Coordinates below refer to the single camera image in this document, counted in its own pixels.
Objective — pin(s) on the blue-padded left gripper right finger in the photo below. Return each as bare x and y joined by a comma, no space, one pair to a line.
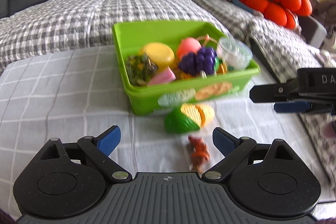
234,151

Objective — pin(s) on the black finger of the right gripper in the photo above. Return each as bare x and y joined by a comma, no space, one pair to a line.
272,93

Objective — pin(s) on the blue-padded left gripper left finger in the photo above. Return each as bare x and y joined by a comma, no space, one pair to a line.
97,151

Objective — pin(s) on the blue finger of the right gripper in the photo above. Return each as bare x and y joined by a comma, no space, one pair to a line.
291,107

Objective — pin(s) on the small orange fox figurine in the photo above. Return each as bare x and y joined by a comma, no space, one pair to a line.
199,153

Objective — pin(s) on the clear cotton swab jar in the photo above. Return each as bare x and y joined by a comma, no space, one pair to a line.
234,53

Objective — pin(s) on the toy corn cob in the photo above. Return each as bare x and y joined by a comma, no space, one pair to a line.
188,117

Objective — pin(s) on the purple toy grapes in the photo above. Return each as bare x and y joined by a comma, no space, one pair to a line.
205,60

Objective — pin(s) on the leopard triangle hair clip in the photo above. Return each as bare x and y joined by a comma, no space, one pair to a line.
140,69

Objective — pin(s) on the pink rectangular box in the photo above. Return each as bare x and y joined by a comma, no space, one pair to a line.
163,77

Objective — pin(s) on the yellow toy pot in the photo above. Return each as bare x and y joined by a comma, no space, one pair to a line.
159,53

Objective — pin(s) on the orange ribbed toy slice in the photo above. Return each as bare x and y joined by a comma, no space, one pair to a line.
220,67

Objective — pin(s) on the orange pumpkin cushion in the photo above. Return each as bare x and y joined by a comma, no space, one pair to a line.
282,12

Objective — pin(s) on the green plastic cookie box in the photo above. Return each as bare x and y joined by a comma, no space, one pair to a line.
130,37

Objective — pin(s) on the grey checkered sofa blanket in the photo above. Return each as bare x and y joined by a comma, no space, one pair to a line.
67,25

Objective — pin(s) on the pink round toy with cord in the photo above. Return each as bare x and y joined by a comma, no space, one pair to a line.
190,44

